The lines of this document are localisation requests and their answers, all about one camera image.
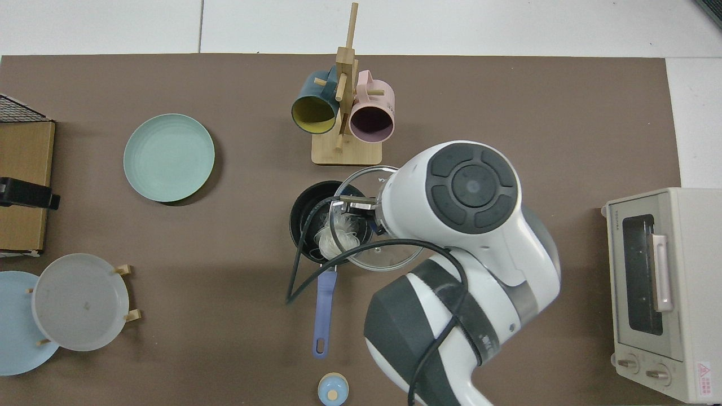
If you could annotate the teal plate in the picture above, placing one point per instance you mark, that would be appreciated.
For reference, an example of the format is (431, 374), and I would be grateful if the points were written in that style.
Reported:
(169, 158)

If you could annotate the dark blue cup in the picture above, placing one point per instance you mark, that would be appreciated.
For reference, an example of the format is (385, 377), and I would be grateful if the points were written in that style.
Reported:
(313, 115)

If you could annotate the wooden plate rack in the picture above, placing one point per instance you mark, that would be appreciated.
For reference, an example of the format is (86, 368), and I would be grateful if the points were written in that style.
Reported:
(124, 270)

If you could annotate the small blue round thing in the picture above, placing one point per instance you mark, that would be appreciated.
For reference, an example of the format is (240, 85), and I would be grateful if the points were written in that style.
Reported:
(333, 389)

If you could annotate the glass lid with blue knob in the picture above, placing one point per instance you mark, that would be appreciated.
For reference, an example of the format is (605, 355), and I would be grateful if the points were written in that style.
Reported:
(389, 256)

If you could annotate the pale toaster oven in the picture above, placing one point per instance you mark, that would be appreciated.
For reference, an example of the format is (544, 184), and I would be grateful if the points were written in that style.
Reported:
(694, 282)

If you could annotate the white vermicelli bundle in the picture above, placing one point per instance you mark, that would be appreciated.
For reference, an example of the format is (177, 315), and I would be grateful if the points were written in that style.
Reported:
(333, 242)

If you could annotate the wooden cup stand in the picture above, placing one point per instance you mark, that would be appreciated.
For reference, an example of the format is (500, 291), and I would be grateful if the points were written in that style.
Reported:
(347, 152)

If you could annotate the grey plate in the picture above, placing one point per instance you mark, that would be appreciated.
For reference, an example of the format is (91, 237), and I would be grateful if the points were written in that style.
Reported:
(79, 301)

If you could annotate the light blue plate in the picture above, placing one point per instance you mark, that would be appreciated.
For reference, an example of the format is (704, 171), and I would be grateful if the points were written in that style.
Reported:
(22, 355)

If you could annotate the pink cup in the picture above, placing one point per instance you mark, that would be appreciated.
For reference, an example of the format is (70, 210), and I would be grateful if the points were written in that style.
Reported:
(375, 104)

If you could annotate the brown table cloth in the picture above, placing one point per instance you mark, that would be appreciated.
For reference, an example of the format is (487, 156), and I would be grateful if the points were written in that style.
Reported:
(225, 254)

